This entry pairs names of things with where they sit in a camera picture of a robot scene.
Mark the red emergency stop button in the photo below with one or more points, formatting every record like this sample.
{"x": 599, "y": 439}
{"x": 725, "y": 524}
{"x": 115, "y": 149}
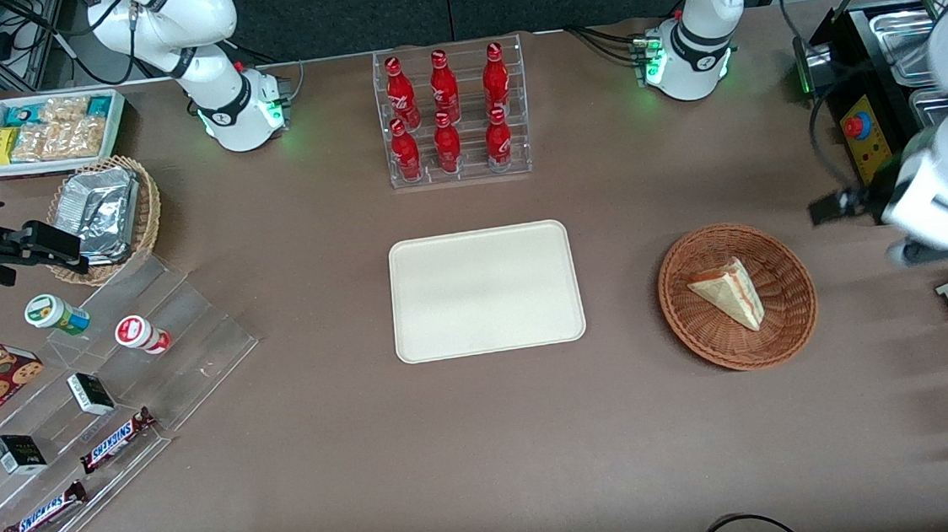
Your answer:
{"x": 855, "y": 126}

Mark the yellow snack packet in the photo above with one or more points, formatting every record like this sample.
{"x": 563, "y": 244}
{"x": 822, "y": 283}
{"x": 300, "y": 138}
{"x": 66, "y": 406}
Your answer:
{"x": 3, "y": 146}

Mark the brown round wicker basket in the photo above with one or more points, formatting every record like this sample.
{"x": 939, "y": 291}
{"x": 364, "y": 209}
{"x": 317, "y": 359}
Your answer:
{"x": 700, "y": 341}

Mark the cream rectangular plastic tray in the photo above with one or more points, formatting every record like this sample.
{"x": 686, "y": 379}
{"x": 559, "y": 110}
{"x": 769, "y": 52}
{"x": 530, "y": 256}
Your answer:
{"x": 484, "y": 290}

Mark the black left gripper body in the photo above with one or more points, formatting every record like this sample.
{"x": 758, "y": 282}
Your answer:
{"x": 868, "y": 198}

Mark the grey box with green light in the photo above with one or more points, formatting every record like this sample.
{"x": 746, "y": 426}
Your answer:
{"x": 815, "y": 66}

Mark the clear acrylic bottle rack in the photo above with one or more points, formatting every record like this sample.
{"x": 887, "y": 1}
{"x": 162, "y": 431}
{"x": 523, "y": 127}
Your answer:
{"x": 471, "y": 169}

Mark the black food warmer machine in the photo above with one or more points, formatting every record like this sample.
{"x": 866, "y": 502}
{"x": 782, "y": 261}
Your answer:
{"x": 867, "y": 155}

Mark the light tan wicker basket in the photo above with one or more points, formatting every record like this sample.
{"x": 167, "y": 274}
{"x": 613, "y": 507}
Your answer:
{"x": 150, "y": 207}

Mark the Snickers chocolate bar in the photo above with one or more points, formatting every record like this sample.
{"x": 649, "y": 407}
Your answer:
{"x": 43, "y": 514}
{"x": 115, "y": 440}

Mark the teal snack packet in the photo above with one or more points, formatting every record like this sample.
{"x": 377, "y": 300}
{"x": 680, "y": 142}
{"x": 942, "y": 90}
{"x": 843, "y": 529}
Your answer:
{"x": 98, "y": 107}
{"x": 20, "y": 114}

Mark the triangular sandwich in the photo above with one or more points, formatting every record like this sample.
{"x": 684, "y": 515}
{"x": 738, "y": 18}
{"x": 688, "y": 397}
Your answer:
{"x": 734, "y": 292}

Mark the steel warmer pan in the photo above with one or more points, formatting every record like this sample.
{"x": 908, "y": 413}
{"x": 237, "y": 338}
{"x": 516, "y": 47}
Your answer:
{"x": 927, "y": 108}
{"x": 901, "y": 46}

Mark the small black carton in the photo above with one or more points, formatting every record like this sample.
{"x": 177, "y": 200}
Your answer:
{"x": 19, "y": 454}
{"x": 91, "y": 393}

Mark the green lid yogurt cup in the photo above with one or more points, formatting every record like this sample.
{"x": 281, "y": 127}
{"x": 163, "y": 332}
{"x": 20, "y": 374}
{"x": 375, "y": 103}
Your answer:
{"x": 50, "y": 312}

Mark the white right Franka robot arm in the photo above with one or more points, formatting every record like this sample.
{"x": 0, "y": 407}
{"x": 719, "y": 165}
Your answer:
{"x": 168, "y": 28}

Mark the clear acrylic stepped stand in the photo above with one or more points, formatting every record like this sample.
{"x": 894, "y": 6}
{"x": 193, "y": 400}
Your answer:
{"x": 193, "y": 347}
{"x": 57, "y": 451}

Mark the aluminium frame rack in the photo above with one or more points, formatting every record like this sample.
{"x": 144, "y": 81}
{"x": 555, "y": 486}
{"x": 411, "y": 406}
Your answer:
{"x": 49, "y": 29}

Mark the red lid yogurt cup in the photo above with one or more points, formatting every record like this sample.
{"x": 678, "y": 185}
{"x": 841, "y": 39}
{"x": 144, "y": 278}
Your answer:
{"x": 137, "y": 333}

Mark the red cola bottle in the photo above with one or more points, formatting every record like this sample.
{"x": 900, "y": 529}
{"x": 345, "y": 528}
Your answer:
{"x": 448, "y": 148}
{"x": 496, "y": 80}
{"x": 498, "y": 144}
{"x": 445, "y": 89}
{"x": 406, "y": 155}
{"x": 401, "y": 94}

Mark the silver foil wrapped package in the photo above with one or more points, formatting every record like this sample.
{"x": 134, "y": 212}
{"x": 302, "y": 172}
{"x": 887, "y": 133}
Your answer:
{"x": 109, "y": 252}
{"x": 97, "y": 207}

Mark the clear bag of nut snacks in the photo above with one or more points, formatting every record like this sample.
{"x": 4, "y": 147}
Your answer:
{"x": 64, "y": 110}
{"x": 37, "y": 144}
{"x": 83, "y": 138}

